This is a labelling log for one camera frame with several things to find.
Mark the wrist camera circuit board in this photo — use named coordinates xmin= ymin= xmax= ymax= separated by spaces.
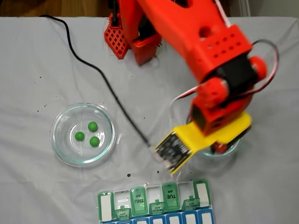
xmin=153 ymin=131 xmax=194 ymax=176

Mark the red white black servo cable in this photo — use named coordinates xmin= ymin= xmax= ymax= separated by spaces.
xmin=169 ymin=85 xmax=203 ymax=112
xmin=251 ymin=38 xmax=280 ymax=89

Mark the weekly pill organizer box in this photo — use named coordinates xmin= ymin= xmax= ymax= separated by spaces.
xmin=95 ymin=178 xmax=216 ymax=224

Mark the clear glass bowl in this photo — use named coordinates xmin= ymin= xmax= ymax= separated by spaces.
xmin=49 ymin=101 xmax=118 ymax=169
xmin=185 ymin=113 xmax=243 ymax=163

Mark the white table cover sheet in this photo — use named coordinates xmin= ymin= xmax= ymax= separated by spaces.
xmin=0 ymin=5 xmax=299 ymax=224

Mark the black table clamp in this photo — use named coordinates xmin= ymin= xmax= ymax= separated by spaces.
xmin=110 ymin=0 xmax=120 ymax=28

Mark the black camera cable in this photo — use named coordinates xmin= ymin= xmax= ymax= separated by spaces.
xmin=39 ymin=10 xmax=153 ymax=152

